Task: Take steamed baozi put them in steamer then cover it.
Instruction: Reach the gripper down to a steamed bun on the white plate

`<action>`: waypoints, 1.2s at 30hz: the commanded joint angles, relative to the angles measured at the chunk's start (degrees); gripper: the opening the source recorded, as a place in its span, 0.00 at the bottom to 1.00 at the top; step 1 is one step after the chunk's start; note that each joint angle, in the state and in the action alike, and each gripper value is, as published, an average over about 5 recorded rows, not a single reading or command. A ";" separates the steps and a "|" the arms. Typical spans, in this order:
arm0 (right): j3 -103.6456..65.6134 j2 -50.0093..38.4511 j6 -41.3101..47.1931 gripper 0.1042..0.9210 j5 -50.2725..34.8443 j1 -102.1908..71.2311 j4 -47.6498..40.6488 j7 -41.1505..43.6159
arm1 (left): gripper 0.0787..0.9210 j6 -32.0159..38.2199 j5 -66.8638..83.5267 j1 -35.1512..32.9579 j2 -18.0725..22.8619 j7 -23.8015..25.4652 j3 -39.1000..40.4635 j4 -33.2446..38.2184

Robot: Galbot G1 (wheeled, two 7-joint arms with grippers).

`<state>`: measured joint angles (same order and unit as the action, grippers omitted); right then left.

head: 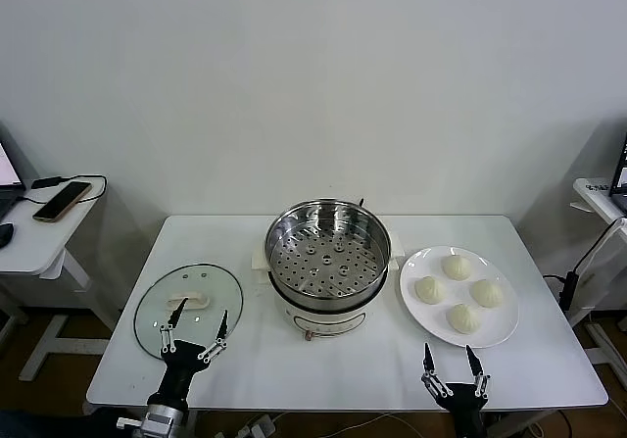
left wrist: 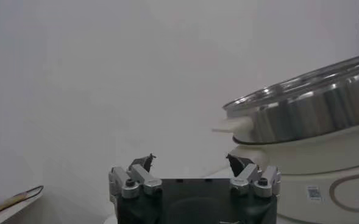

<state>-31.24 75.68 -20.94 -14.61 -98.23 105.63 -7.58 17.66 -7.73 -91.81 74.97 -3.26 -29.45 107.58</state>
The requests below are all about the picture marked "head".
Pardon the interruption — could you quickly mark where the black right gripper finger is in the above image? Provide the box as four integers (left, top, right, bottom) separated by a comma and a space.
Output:
464, 343, 492, 400
420, 342, 456, 401

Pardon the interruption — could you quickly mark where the white round plate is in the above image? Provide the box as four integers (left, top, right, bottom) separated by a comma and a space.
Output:
399, 245, 521, 350

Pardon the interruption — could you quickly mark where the open laptop with pale screen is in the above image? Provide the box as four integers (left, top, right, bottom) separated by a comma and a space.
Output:
0, 122, 26, 219

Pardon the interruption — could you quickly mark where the open laptop with dark screen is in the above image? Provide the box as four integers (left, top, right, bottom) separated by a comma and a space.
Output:
608, 132, 627, 215

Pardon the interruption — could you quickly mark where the white steamed baozi bun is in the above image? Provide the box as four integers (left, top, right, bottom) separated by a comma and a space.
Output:
414, 275, 448, 306
441, 254, 473, 281
469, 277, 506, 309
446, 303, 484, 335

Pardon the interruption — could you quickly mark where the round glass pot lid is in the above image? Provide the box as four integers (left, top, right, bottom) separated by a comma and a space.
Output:
133, 262, 245, 361

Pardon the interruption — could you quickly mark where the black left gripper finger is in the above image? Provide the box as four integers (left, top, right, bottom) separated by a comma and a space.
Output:
196, 309, 231, 365
157, 296, 190, 355

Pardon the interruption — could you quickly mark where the gold-edged black smartphone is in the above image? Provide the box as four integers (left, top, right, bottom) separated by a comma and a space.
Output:
31, 180, 93, 223

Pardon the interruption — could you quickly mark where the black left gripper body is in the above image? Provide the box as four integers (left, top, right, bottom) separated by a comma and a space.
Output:
148, 338, 208, 413

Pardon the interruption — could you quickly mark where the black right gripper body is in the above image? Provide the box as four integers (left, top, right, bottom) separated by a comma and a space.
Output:
438, 381, 489, 438

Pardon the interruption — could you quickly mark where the white electric cooker base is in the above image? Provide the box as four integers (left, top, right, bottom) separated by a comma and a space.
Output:
252, 256, 403, 344

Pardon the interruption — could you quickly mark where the stainless steel steamer basket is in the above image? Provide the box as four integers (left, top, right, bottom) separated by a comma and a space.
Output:
250, 198, 407, 313

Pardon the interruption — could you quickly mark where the black adapter with cable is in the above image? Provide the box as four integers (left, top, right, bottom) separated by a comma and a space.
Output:
22, 174, 108, 205

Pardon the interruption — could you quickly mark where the black cable with inline box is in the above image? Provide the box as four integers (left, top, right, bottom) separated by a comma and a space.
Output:
542, 216, 627, 313

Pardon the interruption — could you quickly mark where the white power strip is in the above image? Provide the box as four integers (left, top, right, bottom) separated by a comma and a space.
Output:
234, 413, 276, 438

